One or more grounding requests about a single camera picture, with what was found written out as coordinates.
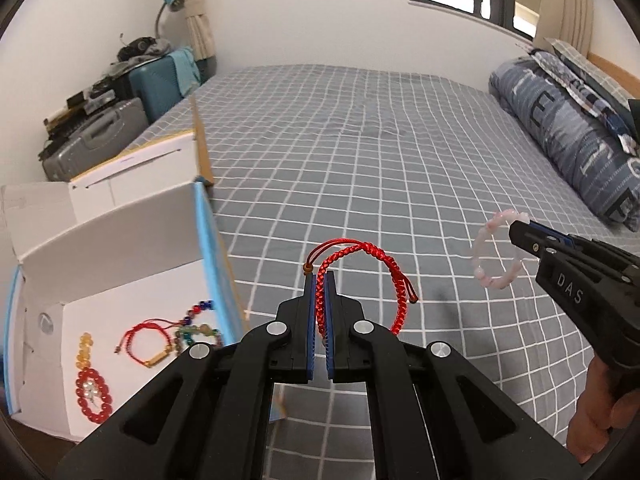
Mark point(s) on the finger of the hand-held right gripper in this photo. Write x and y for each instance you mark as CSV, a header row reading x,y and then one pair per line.
x,y
552,234
525,237

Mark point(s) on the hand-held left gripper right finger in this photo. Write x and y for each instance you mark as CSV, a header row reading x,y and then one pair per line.
x,y
330,320

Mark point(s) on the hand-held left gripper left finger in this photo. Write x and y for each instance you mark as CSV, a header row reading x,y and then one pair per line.
x,y
312,320

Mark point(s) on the white cardboard box blue edge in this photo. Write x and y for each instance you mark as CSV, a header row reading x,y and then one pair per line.
x,y
125,240

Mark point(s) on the small white pearl jewelry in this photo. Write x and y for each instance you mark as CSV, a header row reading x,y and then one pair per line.
x,y
90,390

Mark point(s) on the person's right hand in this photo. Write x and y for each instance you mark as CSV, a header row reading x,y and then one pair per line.
x,y
595,420

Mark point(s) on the blue striped quilt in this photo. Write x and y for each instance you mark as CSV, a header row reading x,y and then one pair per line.
x,y
565,125

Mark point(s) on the grey checked pillow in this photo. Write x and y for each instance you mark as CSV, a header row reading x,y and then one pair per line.
x,y
595,72

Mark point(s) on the grey checked bed sheet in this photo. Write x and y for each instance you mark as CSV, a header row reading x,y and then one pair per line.
x,y
375,150

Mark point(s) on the wooden headboard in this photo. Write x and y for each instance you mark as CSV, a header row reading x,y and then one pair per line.
x,y
617,67

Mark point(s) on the beige curtain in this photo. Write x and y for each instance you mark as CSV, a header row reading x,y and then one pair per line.
x,y
565,0
197,15

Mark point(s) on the teal cloth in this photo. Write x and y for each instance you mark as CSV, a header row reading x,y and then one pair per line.
x,y
186,72

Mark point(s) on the grey hard suitcase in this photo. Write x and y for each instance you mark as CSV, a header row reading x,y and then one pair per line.
x,y
95,140

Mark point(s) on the teal hard suitcase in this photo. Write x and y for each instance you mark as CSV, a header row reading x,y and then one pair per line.
x,y
155,85

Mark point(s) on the dark clutter on grey suitcase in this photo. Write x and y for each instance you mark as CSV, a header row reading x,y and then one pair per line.
x,y
85,102

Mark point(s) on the pile of dark clothes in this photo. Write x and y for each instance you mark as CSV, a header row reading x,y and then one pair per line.
x,y
140,50

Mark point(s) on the blue desk lamp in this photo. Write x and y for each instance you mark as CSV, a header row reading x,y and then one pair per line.
x,y
172,0

